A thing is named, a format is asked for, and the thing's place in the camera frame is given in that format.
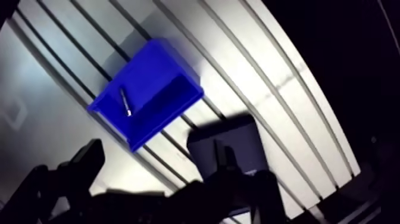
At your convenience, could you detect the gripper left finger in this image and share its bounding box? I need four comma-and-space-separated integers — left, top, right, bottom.
0, 138, 106, 224

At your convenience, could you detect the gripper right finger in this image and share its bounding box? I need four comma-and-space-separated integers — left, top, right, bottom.
202, 139, 287, 224

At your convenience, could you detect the steel bolt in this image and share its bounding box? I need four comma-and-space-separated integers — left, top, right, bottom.
119, 88, 133, 117

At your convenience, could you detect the dark blue-grey tray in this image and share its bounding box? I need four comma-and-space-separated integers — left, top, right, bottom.
186, 113, 270, 217

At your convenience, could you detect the blue bin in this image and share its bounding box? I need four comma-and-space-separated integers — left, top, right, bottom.
86, 38, 205, 153

